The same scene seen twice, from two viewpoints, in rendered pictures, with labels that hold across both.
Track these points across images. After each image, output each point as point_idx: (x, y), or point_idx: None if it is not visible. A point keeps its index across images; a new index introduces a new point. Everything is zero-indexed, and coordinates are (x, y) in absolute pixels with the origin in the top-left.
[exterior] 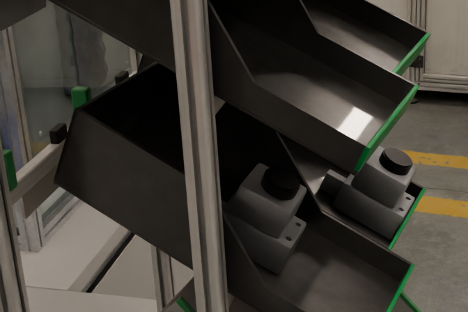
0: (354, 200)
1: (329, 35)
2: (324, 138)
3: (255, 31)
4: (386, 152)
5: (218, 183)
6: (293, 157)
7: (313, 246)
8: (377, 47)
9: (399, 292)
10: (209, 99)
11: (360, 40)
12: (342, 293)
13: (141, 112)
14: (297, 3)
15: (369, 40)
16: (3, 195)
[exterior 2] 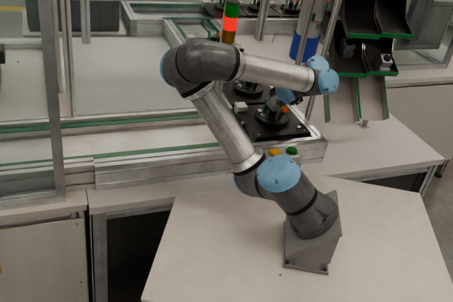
0: (375, 62)
1: (388, 23)
2: (346, 29)
3: (366, 13)
4: (386, 54)
5: (332, 31)
6: (378, 51)
7: (355, 61)
8: (398, 32)
9: (357, 73)
10: (335, 15)
11: (396, 28)
12: (349, 69)
13: None
14: (373, 10)
15: (398, 29)
16: (309, 20)
